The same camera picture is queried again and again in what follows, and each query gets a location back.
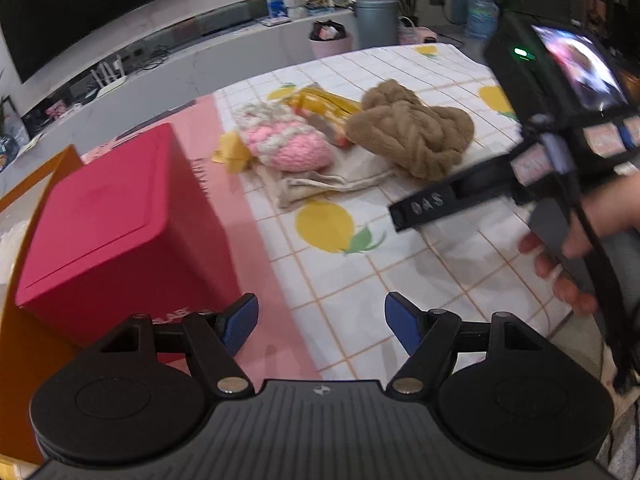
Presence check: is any yellow cloth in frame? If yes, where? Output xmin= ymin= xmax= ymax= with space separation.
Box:
xmin=212 ymin=131 xmax=252 ymax=176

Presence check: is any blue water bottle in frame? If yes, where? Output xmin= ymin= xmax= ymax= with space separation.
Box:
xmin=466 ymin=0 xmax=502 ymax=42

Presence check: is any white marble TV counter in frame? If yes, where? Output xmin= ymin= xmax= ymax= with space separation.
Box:
xmin=0 ymin=5 xmax=371 ymax=191

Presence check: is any person's right hand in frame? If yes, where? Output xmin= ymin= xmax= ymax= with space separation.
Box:
xmin=518 ymin=174 xmax=640 ymax=317

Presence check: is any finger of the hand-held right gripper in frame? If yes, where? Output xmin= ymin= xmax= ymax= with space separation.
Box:
xmin=389 ymin=179 xmax=455 ymax=234

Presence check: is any black wall television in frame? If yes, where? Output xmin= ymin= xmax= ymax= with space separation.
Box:
xmin=0 ymin=0 xmax=191 ymax=86

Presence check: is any yellow snack packet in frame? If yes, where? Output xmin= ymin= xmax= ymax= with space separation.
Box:
xmin=291 ymin=86 xmax=364 ymax=149

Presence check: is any white router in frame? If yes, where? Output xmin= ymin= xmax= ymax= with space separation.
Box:
xmin=90 ymin=52 xmax=129 ymax=99

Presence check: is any pink white knitted pouch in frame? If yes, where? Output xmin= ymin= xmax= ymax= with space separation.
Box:
xmin=234 ymin=101 xmax=334 ymax=169

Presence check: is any red square box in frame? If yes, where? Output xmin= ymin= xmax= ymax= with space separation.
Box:
xmin=14 ymin=122 xmax=244 ymax=350

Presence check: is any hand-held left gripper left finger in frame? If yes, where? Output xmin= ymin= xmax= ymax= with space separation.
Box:
xmin=90 ymin=294 xmax=260 ymax=399

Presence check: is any orange cardboard box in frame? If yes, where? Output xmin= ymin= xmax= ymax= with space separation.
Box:
xmin=0 ymin=144 xmax=101 ymax=465

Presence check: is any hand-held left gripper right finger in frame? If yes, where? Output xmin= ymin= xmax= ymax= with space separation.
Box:
xmin=385 ymin=291 xmax=553 ymax=399

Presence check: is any beige drawstring cloth bag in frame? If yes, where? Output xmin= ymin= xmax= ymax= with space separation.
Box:
xmin=271 ymin=149 xmax=397 ymax=211

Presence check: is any black wrist strap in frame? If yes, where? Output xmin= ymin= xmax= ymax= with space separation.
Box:
xmin=572 ymin=195 xmax=640 ymax=397

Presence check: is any white plastic bag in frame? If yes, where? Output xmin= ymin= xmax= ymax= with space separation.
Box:
xmin=0 ymin=219 xmax=32 ymax=288

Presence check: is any striped grey cloth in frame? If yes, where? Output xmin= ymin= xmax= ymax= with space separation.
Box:
xmin=594 ymin=404 xmax=640 ymax=480

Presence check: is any grey lidded bin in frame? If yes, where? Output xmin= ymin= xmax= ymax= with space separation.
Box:
xmin=353 ymin=0 xmax=401 ymax=52

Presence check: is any pink bin with black bag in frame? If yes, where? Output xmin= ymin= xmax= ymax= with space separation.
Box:
xmin=308 ymin=20 xmax=356 ymax=61

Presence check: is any brown braided plush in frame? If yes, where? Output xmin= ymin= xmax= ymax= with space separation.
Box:
xmin=345 ymin=79 xmax=476 ymax=182

